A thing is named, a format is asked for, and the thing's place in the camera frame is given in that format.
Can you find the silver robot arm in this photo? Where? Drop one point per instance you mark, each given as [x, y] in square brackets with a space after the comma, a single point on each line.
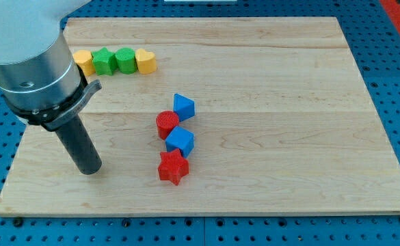
[39, 78]

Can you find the blue triangle block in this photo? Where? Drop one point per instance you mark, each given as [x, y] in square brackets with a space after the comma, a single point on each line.
[183, 107]

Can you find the wooden board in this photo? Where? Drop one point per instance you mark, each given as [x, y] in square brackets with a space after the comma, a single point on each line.
[284, 126]

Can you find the blue cube block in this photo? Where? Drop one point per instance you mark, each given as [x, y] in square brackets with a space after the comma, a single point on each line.
[182, 139]

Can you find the red cylinder block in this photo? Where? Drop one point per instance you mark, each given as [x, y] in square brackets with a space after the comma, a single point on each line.
[166, 121]

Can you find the red star block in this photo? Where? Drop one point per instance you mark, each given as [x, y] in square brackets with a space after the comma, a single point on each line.
[173, 166]

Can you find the yellow heart block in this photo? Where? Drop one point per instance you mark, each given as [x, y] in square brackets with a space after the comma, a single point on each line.
[146, 61]

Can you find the green cylinder block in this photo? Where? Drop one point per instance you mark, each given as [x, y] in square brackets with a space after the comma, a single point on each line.
[125, 58]

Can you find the green star block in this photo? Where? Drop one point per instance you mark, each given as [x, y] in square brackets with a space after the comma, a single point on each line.
[104, 61]

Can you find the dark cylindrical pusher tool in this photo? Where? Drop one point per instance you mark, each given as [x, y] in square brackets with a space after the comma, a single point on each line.
[78, 144]

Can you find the yellow cylinder block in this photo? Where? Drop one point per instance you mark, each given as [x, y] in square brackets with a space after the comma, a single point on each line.
[84, 59]

